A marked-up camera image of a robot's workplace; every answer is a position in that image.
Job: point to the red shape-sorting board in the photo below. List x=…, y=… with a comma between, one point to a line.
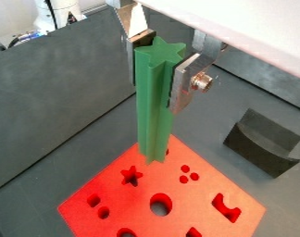
x=177, y=198

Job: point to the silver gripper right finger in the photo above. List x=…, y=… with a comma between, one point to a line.
x=190, y=73

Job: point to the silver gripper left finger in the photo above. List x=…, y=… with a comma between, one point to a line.
x=136, y=32

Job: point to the green star-shaped peg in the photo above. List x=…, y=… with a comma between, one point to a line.
x=155, y=61

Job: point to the black curved block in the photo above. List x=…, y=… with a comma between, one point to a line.
x=263, y=143

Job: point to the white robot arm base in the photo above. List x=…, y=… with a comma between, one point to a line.
x=56, y=14

